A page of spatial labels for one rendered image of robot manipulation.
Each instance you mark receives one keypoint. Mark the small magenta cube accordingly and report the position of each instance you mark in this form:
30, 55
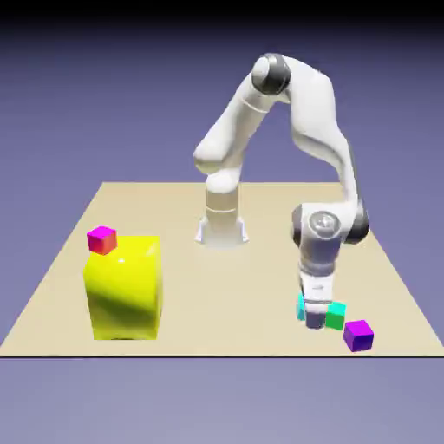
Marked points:
101, 240

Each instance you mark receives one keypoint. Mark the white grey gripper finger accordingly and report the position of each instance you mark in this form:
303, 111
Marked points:
315, 318

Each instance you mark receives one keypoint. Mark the large yellow box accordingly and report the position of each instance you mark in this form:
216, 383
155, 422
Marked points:
123, 288

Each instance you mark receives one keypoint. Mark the small cyan cube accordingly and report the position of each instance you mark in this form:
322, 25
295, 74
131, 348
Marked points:
300, 308

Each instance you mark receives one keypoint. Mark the small purple cube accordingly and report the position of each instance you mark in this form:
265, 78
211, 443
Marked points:
359, 335

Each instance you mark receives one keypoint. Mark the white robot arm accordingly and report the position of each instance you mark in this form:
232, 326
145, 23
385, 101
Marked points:
312, 104

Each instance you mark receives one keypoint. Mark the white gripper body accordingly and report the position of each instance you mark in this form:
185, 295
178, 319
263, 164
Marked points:
317, 286

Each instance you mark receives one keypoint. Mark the small green cube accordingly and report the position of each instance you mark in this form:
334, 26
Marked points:
335, 319

